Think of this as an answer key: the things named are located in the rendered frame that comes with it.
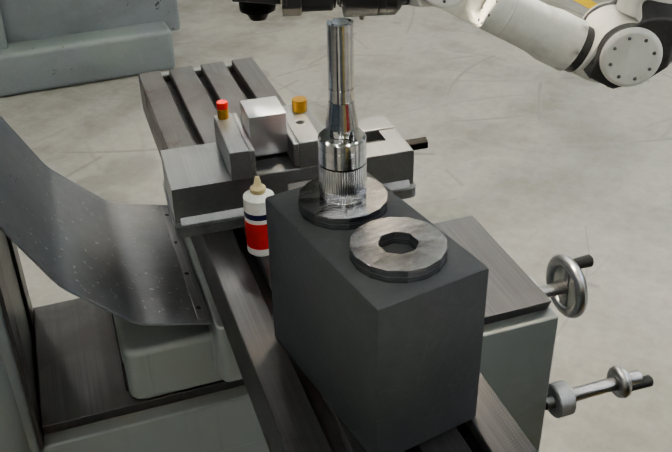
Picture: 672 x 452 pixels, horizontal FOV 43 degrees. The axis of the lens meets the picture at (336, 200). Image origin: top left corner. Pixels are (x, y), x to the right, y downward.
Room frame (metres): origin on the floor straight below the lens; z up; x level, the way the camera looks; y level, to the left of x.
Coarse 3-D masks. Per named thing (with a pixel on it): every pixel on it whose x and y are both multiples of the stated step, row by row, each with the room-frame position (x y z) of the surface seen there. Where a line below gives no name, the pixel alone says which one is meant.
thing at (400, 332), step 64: (384, 192) 0.74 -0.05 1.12; (320, 256) 0.66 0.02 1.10; (384, 256) 0.63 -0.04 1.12; (448, 256) 0.65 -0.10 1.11; (320, 320) 0.66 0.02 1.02; (384, 320) 0.57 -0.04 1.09; (448, 320) 0.61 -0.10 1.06; (320, 384) 0.66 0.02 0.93; (384, 384) 0.57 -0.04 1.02; (448, 384) 0.61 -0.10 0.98; (384, 448) 0.57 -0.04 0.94
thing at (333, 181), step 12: (324, 156) 0.72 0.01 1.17; (336, 156) 0.71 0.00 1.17; (348, 156) 0.71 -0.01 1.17; (360, 156) 0.72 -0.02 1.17; (324, 168) 0.72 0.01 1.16; (336, 168) 0.71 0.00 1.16; (348, 168) 0.71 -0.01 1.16; (360, 168) 0.72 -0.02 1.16; (324, 180) 0.72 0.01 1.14; (336, 180) 0.71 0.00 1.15; (348, 180) 0.71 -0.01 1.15; (360, 180) 0.72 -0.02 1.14; (324, 192) 0.72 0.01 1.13; (336, 192) 0.71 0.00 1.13; (348, 192) 0.71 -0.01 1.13; (360, 192) 0.72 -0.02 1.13; (336, 204) 0.71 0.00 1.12; (348, 204) 0.71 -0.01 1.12
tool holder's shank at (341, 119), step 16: (336, 32) 0.73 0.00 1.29; (352, 32) 0.73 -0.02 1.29; (336, 48) 0.73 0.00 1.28; (352, 48) 0.73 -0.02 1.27; (336, 64) 0.73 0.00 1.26; (352, 64) 0.73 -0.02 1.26; (336, 80) 0.73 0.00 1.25; (352, 80) 0.73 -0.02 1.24; (336, 96) 0.73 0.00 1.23; (352, 96) 0.73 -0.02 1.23; (336, 112) 0.73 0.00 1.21; (352, 112) 0.73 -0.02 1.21; (336, 128) 0.72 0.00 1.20; (352, 128) 0.73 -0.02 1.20
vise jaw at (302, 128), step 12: (288, 108) 1.14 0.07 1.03; (288, 120) 1.10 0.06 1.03; (300, 120) 1.10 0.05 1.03; (312, 120) 1.11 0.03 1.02; (288, 132) 1.06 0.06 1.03; (300, 132) 1.06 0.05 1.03; (312, 132) 1.06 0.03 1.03; (288, 144) 1.06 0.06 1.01; (300, 144) 1.03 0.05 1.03; (312, 144) 1.04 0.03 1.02; (300, 156) 1.03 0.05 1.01; (312, 156) 1.04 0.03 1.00
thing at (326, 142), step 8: (320, 136) 0.73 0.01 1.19; (328, 136) 0.73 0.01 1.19; (352, 136) 0.73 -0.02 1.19; (360, 136) 0.73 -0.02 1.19; (320, 144) 0.73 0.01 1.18; (328, 144) 0.72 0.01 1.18; (336, 144) 0.72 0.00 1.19; (344, 144) 0.72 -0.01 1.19; (352, 144) 0.72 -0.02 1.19; (360, 144) 0.72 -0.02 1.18; (328, 152) 0.72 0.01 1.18; (336, 152) 0.71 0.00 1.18; (344, 152) 0.71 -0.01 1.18; (352, 152) 0.72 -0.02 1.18
